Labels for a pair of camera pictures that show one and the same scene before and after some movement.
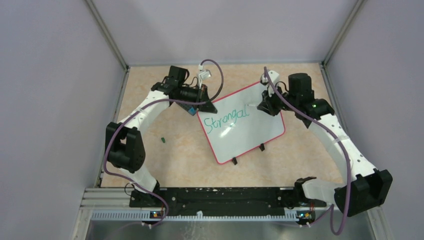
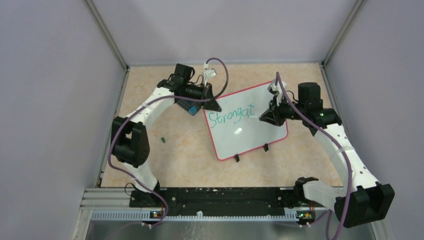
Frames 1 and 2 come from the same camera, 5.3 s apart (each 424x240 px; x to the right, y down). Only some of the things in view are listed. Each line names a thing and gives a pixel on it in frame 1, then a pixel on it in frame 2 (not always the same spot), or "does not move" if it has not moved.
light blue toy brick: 192,111 does not move
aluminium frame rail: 107,199 does not move
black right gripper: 266,104 -> 273,115
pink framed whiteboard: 239,126 does not move
